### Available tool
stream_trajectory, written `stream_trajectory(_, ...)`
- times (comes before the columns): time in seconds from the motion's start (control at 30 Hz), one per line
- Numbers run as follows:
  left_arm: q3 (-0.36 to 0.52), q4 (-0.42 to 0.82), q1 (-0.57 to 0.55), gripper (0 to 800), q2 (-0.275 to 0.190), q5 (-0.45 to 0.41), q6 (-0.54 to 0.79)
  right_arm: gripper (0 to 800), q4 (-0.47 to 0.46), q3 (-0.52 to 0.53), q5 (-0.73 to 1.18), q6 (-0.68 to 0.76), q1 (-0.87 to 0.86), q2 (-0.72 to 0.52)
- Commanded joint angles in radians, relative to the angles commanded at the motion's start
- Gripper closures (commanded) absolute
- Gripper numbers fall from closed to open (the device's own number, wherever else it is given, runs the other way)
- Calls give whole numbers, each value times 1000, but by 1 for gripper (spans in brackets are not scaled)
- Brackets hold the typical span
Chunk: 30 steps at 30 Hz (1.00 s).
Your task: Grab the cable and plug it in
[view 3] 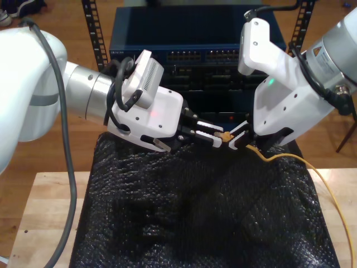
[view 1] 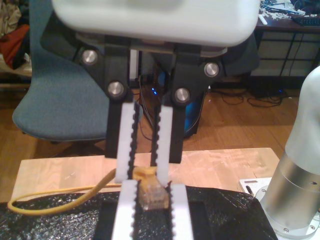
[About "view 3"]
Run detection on thin black cable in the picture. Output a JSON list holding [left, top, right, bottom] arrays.
[[288, 41, 357, 121]]

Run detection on black mesh mat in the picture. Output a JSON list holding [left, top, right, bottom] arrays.
[[69, 133, 340, 268]]

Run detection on yellow network cable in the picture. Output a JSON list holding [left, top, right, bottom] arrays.
[[219, 130, 353, 268]]

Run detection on black perforated rack rail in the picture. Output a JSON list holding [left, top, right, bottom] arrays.
[[287, 0, 317, 56], [80, 0, 111, 73]]

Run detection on wooden stand legs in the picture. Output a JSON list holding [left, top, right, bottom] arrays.
[[336, 110, 357, 153]]

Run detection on dark sneaker white sole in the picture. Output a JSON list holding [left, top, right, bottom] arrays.
[[8, 0, 47, 18]]

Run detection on black rack server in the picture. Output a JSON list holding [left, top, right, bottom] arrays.
[[105, 63, 270, 94]]

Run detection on blue network switch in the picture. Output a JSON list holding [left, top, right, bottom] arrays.
[[108, 6, 287, 66]]

